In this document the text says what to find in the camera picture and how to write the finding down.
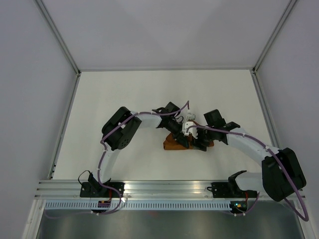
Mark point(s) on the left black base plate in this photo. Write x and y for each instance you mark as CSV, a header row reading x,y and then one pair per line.
x,y
113,190

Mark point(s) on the white slotted cable duct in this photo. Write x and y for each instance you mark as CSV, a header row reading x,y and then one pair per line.
x,y
173,205

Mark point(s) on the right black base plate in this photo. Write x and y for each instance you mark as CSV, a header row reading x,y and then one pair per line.
x,y
227,190

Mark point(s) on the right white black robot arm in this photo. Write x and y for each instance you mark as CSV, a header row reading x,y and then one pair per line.
x,y
280,175

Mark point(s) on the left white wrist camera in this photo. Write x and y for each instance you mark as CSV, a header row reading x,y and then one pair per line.
x,y
190,116

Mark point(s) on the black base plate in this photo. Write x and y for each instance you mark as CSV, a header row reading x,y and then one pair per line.
x,y
227,190
113,190

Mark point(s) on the right aluminium frame post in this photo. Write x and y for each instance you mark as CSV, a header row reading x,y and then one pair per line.
x,y
275,33

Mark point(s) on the aluminium frame post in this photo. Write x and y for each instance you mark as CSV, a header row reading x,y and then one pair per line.
x,y
57,35
275,33

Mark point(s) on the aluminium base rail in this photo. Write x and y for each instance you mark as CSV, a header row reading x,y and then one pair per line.
x,y
133,190

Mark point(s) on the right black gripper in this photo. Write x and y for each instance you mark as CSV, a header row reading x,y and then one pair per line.
x,y
199,141

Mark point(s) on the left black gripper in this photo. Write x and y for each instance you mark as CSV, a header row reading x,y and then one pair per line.
x,y
180,137

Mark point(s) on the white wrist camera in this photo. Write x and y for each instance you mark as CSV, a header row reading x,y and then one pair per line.
x,y
189,128
190,116

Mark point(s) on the orange-brown cloth napkin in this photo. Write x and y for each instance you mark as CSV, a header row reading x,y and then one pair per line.
x,y
190,138

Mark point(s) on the left aluminium frame post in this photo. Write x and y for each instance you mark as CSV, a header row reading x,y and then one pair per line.
x,y
57,35

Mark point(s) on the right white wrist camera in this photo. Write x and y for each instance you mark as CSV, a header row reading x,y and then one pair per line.
x,y
189,128

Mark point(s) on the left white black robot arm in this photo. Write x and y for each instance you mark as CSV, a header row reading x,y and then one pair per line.
x,y
119,130

